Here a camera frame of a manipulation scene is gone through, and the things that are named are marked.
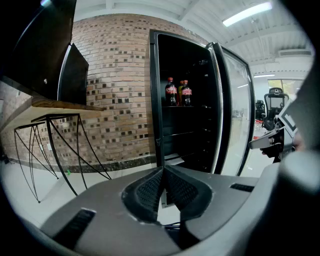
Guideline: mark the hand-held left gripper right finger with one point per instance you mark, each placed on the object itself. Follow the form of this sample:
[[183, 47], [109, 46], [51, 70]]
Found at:
[[186, 193]]

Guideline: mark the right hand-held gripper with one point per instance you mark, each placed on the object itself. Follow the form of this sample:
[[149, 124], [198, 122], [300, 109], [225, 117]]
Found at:
[[290, 120]]

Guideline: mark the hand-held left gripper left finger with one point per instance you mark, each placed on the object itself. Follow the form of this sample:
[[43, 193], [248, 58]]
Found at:
[[147, 195]]

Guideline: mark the black glass-door fridge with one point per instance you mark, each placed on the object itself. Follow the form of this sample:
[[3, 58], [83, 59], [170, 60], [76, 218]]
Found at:
[[156, 100]]

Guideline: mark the black glass fridge door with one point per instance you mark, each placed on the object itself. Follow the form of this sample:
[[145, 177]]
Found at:
[[237, 112]]

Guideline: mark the black mesh office chair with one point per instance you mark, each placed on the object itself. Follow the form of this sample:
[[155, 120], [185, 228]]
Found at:
[[275, 96], [260, 110]]

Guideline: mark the window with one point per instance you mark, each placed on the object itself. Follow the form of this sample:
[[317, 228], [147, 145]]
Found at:
[[287, 86]]

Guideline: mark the long ceiling light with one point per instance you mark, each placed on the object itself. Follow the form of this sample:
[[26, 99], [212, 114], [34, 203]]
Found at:
[[247, 13], [263, 75]]

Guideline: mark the ceiling air conditioner unit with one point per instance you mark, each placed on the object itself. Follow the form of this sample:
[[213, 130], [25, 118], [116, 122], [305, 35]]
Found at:
[[295, 53]]

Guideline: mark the yellow drink bottle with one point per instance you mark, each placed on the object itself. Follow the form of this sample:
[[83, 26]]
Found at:
[[179, 91]]

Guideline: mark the large black monitor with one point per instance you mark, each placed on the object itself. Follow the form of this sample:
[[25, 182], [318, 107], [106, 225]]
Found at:
[[37, 50]]

